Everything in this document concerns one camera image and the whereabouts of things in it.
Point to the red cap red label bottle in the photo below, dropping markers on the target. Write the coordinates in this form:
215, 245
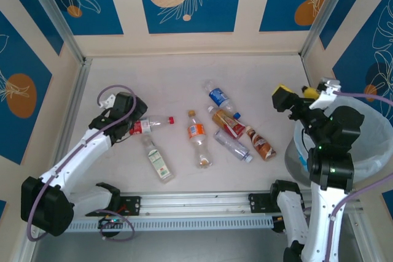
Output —
150, 124

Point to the green label clear bottle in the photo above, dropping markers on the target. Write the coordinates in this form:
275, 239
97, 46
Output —
158, 162

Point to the grey clear water bottle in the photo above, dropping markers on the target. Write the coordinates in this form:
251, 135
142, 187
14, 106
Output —
233, 147

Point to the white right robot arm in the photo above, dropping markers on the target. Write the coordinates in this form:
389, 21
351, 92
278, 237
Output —
325, 213

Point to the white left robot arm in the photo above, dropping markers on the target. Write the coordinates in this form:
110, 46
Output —
76, 151

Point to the translucent white bin liner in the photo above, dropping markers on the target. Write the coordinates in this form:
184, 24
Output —
374, 142

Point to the grey round bin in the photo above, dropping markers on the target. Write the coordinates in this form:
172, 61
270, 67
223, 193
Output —
294, 164

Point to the brown coffee drink bottle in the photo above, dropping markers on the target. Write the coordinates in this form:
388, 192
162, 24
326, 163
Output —
261, 145

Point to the red orange tea bottle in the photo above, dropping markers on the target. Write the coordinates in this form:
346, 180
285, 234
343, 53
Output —
227, 122

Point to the orange label soda bottle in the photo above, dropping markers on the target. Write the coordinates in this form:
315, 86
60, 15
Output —
196, 133

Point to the blue label water bottle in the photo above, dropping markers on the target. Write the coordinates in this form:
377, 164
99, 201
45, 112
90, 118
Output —
218, 95

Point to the small circuit board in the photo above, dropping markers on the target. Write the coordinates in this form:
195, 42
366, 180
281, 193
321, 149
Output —
110, 221

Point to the aluminium table side rail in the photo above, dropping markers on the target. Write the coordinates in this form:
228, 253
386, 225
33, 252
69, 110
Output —
310, 71
76, 96

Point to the aluminium frame post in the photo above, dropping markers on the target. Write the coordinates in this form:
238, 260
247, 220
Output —
55, 13
325, 10

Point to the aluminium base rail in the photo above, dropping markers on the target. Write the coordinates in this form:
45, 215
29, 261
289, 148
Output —
190, 203

